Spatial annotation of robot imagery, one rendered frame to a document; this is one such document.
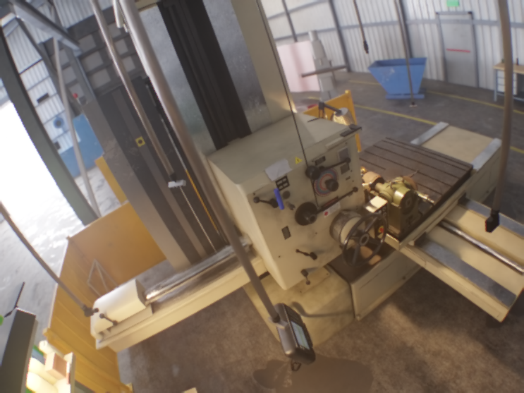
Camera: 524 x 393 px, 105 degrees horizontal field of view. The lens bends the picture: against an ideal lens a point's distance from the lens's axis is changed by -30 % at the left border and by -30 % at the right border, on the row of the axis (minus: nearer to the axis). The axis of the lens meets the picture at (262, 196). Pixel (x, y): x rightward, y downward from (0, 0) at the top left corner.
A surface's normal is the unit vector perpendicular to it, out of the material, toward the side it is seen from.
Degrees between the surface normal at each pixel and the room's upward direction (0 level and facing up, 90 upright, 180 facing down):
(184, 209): 90
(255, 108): 90
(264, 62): 90
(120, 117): 90
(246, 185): 45
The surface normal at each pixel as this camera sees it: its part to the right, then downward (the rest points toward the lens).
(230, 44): 0.43, 0.37
